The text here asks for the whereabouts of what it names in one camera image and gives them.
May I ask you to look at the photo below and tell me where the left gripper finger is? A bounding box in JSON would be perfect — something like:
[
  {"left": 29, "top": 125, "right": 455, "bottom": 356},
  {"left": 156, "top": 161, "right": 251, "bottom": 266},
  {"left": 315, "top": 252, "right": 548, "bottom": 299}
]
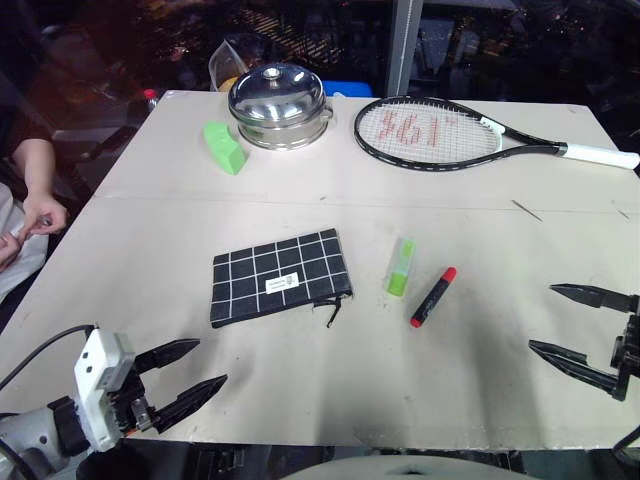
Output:
[
  {"left": 154, "top": 374, "right": 229, "bottom": 433},
  {"left": 133, "top": 338, "right": 202, "bottom": 374}
]

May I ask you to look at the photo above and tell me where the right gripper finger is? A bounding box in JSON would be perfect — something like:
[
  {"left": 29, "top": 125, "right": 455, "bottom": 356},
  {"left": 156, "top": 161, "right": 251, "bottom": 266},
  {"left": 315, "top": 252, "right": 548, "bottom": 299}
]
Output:
[
  {"left": 527, "top": 339, "right": 622, "bottom": 397},
  {"left": 548, "top": 282, "right": 640, "bottom": 316}
]

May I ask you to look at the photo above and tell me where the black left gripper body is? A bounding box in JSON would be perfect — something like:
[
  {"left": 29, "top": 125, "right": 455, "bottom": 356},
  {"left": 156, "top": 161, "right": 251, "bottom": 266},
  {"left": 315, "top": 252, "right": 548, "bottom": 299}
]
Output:
[{"left": 107, "top": 368, "right": 165, "bottom": 442}]

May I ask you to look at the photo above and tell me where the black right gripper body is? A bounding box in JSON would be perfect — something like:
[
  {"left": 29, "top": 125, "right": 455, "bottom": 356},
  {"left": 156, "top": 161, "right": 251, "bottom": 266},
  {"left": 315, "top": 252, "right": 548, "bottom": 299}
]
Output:
[{"left": 609, "top": 313, "right": 640, "bottom": 402}]

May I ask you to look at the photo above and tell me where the black checked pencil pouch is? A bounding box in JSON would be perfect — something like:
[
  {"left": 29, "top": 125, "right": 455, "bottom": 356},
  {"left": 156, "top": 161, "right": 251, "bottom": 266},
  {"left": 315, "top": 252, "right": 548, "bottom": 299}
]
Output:
[{"left": 210, "top": 228, "right": 355, "bottom": 330}]

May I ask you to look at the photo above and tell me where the person's hand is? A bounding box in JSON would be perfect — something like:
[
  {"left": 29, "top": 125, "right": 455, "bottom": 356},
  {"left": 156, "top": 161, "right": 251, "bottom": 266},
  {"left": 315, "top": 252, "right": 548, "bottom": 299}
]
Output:
[
  {"left": 22, "top": 191, "right": 69, "bottom": 237},
  {"left": 0, "top": 233, "right": 25, "bottom": 274}
]

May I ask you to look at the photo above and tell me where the black white tennis racket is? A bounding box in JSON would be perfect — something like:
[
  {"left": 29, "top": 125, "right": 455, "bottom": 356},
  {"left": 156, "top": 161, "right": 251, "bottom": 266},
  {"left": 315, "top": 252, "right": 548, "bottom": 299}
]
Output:
[{"left": 353, "top": 95, "right": 640, "bottom": 174}]

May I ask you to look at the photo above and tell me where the black marker with red caps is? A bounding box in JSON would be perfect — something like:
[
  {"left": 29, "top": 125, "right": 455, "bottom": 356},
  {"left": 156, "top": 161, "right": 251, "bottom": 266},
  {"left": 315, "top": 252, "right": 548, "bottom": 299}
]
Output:
[{"left": 410, "top": 266, "right": 458, "bottom": 329}]

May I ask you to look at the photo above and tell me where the person's white garment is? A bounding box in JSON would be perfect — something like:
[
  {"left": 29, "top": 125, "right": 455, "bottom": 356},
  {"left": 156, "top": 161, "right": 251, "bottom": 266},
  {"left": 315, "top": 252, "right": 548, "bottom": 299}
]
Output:
[{"left": 0, "top": 181, "right": 50, "bottom": 303}]

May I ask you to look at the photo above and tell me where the green translucent highlighter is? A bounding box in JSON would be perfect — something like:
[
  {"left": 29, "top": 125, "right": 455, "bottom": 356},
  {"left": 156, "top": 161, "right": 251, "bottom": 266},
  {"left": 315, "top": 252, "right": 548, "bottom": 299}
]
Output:
[{"left": 385, "top": 237, "right": 418, "bottom": 297}]

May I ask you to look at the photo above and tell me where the green foam block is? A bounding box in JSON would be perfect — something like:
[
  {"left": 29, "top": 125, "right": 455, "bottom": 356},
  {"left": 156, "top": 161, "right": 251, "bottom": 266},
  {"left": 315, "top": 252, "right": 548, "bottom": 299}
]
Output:
[{"left": 202, "top": 120, "right": 250, "bottom": 177}]

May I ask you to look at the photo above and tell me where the stainless steel pot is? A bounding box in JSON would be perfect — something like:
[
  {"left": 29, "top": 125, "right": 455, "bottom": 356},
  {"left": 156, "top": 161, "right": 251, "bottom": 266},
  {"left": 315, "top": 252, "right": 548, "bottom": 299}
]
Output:
[{"left": 234, "top": 106, "right": 335, "bottom": 150}]

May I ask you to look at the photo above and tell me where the domed steel pot lid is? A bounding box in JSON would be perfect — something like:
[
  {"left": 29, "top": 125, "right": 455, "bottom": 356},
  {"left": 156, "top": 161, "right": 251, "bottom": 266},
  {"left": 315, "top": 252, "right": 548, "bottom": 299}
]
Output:
[{"left": 228, "top": 64, "right": 328, "bottom": 129}]

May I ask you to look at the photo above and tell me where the clear plastic bag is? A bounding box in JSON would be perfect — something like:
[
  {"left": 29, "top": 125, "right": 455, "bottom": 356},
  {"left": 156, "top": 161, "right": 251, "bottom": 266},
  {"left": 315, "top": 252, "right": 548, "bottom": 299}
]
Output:
[{"left": 208, "top": 40, "right": 249, "bottom": 93}]

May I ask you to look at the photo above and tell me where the blue plastic box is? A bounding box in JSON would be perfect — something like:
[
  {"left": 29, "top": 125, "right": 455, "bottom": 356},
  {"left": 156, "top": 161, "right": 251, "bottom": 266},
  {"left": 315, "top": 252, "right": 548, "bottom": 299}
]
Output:
[{"left": 319, "top": 79, "right": 374, "bottom": 99}]

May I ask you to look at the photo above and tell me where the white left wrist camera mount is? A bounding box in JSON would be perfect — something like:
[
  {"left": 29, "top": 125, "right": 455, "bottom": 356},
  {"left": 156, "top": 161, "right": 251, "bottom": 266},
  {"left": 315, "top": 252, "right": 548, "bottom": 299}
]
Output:
[{"left": 73, "top": 328, "right": 137, "bottom": 453}]

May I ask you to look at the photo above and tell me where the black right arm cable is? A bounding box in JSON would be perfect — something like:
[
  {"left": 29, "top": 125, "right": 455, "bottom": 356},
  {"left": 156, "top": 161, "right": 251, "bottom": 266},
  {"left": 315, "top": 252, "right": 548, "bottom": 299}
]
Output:
[{"left": 613, "top": 428, "right": 640, "bottom": 464}]

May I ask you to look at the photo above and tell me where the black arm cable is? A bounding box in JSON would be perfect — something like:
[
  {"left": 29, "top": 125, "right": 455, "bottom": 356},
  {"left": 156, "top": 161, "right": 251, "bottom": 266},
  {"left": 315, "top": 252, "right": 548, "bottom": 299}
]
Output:
[
  {"left": 0, "top": 324, "right": 96, "bottom": 392},
  {"left": 613, "top": 428, "right": 640, "bottom": 464}
]

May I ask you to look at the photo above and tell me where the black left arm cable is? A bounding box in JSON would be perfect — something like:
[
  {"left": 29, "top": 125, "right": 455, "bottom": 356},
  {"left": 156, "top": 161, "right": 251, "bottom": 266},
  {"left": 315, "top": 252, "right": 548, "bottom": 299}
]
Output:
[{"left": 0, "top": 324, "right": 96, "bottom": 392}]

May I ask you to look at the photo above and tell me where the grey metal post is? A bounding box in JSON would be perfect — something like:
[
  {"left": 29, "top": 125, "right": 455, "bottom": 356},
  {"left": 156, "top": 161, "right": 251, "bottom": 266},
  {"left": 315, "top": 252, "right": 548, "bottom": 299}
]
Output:
[{"left": 384, "top": 0, "right": 425, "bottom": 99}]

